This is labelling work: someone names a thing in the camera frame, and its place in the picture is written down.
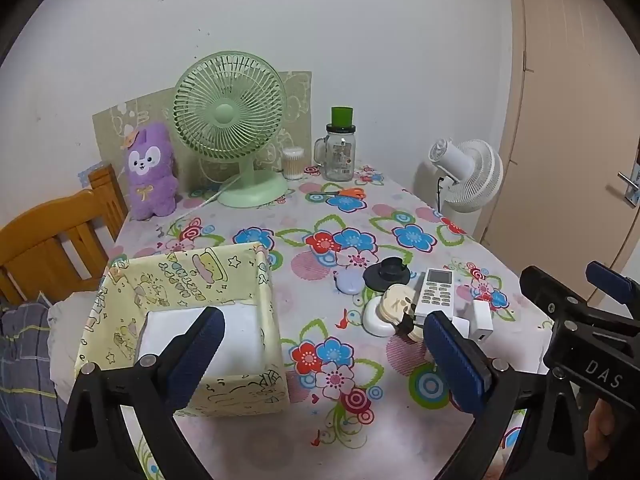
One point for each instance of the white round case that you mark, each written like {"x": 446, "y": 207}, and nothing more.
{"x": 372, "y": 317}

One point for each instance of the lilac oval case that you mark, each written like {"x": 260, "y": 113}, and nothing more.
{"x": 348, "y": 282}

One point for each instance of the person's right hand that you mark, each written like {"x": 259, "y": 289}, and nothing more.
{"x": 600, "y": 430}

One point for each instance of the floral tablecloth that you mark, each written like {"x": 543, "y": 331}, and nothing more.
{"x": 300, "y": 240}

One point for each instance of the grey plaid blanket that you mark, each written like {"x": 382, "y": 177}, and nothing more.
{"x": 25, "y": 360}

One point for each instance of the white charger with grey marks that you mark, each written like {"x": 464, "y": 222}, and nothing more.
{"x": 462, "y": 327}

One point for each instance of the blue printed paper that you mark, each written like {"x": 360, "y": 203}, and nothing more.
{"x": 87, "y": 174}

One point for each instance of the white pillow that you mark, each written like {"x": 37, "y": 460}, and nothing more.
{"x": 65, "y": 330}

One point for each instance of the beige printed board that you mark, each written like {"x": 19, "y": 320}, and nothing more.
{"x": 115, "y": 125}

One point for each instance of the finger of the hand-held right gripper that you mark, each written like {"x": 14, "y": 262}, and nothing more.
{"x": 537, "y": 285}
{"x": 607, "y": 282}

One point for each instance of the white charger block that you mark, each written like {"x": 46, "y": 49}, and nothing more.
{"x": 482, "y": 317}

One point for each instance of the glass jar with green lid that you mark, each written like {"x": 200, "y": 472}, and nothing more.
{"x": 340, "y": 155}

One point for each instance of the yellow printed storage box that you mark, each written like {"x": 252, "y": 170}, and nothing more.
{"x": 250, "y": 395}

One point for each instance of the green desk fan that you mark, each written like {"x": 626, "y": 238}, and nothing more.
{"x": 225, "y": 112}

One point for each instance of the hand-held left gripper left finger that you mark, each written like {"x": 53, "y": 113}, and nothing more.
{"x": 200, "y": 345}

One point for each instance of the beige door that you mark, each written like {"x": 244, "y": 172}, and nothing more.
{"x": 560, "y": 110}

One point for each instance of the white remote control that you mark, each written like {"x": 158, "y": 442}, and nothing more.
{"x": 435, "y": 290}

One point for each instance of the black round lid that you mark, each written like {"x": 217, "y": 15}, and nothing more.
{"x": 385, "y": 275}

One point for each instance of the white clip fan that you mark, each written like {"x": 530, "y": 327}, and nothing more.
{"x": 475, "y": 175}

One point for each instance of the purple plush toy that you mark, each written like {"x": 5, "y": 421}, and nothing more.
{"x": 150, "y": 180}

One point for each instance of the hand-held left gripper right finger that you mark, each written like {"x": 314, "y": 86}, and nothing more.
{"x": 460, "y": 365}

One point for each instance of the cotton swab container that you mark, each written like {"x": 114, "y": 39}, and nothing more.
{"x": 293, "y": 162}

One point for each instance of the wooden bed headboard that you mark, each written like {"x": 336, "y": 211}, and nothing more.
{"x": 35, "y": 230}

